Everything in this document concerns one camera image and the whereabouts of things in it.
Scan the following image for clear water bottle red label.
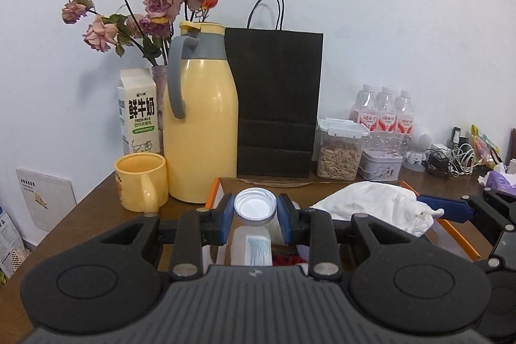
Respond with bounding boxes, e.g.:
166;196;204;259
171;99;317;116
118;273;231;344
349;84;380;131
393;90;416;151
377;87;398;135

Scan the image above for small white ribbed lid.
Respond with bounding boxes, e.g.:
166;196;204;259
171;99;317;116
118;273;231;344
234;188;278;227

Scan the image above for white robot speaker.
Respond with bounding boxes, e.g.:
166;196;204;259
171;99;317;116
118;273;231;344
405;124;433;172

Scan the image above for printed white tin box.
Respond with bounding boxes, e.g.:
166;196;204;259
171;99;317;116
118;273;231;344
359;148;404;182

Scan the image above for blue white carton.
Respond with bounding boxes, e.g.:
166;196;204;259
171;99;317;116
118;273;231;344
0;205;31;284

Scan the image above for white plastic jar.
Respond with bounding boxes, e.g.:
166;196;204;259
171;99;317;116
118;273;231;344
229;225;274;268

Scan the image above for yellow thermos jug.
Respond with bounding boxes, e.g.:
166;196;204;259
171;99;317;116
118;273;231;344
162;20;239;204

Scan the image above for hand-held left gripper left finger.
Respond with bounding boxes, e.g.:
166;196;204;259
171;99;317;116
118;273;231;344
97;193;236;281

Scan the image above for colourful snack packet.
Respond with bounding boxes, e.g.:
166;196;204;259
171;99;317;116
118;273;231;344
471;124;502;169

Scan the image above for black paper bag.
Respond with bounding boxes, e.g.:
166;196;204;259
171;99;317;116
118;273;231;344
224;0;324;179

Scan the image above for white cable bundle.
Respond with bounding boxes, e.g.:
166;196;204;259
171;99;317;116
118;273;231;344
447;144;478;175

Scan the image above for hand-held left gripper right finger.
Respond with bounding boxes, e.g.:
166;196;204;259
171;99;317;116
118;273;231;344
277;193;415;281

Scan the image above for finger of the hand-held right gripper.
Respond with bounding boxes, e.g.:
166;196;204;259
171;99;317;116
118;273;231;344
417;187;516;234

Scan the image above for yellow mug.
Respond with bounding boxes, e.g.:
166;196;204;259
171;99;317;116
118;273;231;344
114;152;169;213

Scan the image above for purple tissue pack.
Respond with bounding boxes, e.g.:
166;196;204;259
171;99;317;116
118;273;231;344
478;162;516;196

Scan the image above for pinkish grey vase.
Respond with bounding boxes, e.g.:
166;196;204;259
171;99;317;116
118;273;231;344
151;65;169;156

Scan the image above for black charger cable bundle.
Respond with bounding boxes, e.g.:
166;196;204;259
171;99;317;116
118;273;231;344
423;148;454;179

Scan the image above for white milk carton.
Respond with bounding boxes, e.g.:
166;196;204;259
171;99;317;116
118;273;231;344
117;68;158;156

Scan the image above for red cardboard box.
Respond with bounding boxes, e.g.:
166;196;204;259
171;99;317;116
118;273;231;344
205;177;482;276

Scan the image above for white cloth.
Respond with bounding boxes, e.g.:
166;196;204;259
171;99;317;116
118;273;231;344
310;182;445;238

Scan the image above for clear seed container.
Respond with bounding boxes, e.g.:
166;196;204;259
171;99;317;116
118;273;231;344
315;117;369;181

